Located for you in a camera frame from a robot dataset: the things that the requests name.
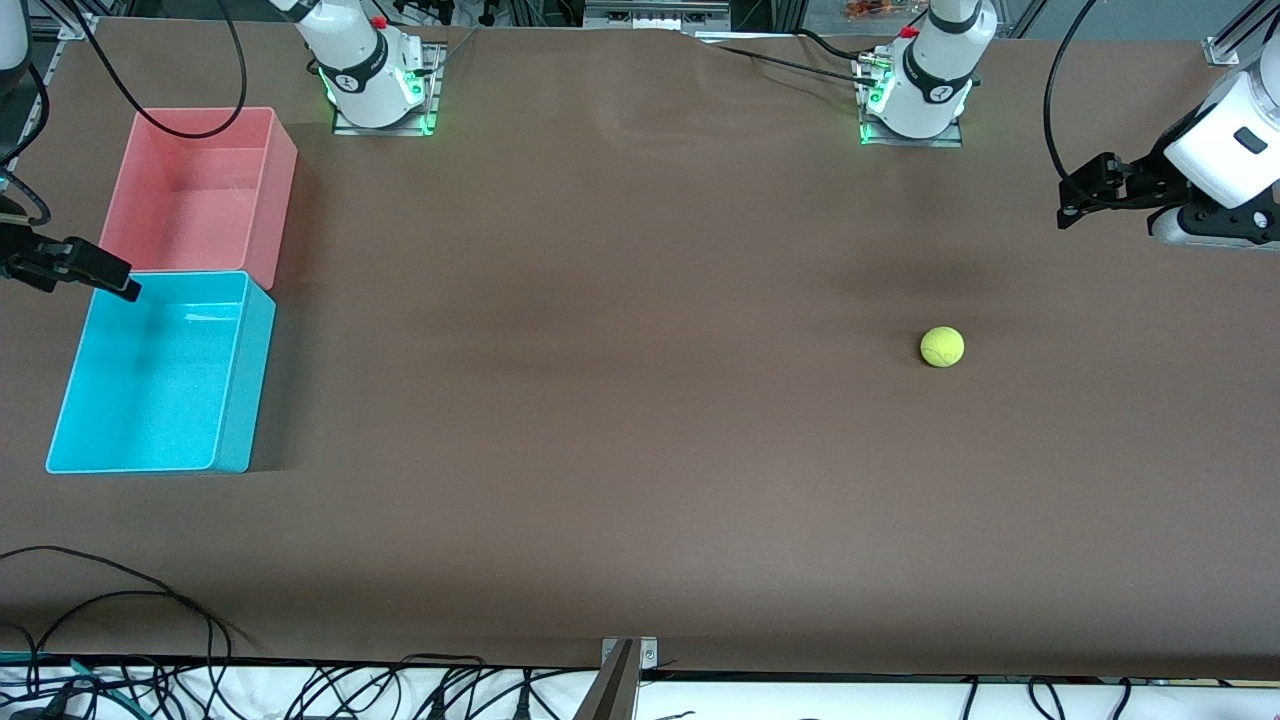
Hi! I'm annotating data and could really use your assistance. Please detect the yellow-green tennis ball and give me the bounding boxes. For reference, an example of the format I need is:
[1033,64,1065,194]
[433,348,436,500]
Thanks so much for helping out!
[920,326,966,369]

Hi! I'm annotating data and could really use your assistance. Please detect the blue plastic bin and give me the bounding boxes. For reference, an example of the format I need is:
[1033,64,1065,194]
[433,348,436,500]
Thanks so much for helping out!
[45,270,277,475]

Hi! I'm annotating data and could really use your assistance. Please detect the pink plastic bin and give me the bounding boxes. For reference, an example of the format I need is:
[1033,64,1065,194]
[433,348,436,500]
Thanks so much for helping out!
[98,106,299,292]

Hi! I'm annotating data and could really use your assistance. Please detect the grey metal box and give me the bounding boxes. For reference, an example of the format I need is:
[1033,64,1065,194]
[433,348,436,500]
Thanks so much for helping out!
[583,0,733,31]

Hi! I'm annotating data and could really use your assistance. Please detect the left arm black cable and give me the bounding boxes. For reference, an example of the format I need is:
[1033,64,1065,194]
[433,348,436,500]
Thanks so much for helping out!
[1043,0,1101,186]

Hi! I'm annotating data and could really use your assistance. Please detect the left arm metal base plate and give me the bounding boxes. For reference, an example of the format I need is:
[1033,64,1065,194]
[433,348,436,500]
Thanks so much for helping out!
[857,48,964,149]

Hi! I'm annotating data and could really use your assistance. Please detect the right arm short black cable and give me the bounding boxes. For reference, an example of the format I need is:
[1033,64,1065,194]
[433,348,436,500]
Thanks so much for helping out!
[0,70,51,227]

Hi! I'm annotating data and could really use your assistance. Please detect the aluminium frame profile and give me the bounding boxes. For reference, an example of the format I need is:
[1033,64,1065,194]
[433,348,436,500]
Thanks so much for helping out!
[1203,0,1280,68]
[28,8,101,43]

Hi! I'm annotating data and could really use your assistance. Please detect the right arm long black cable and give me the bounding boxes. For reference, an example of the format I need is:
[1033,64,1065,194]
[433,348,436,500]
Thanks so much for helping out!
[62,0,248,141]

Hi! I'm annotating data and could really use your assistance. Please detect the looped thin black cable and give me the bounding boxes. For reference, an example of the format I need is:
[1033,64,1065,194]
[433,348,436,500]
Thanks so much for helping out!
[0,545,251,681]

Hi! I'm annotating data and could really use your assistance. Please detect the black base power cable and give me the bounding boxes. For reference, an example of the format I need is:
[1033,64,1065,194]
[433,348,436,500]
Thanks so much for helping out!
[715,28,873,87]

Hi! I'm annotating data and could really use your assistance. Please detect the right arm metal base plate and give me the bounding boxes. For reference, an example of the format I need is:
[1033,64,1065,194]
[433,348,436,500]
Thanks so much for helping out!
[331,42,442,137]

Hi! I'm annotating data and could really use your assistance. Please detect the teal cable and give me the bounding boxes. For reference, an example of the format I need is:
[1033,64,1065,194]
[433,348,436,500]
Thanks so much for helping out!
[0,650,133,706]

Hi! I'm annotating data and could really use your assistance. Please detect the silver mounting bracket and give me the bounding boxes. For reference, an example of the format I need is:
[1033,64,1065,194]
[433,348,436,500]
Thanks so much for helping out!
[601,637,660,669]

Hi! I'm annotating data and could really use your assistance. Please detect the grey mount bar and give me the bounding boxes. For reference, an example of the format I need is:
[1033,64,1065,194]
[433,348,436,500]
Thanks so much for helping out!
[574,640,641,720]

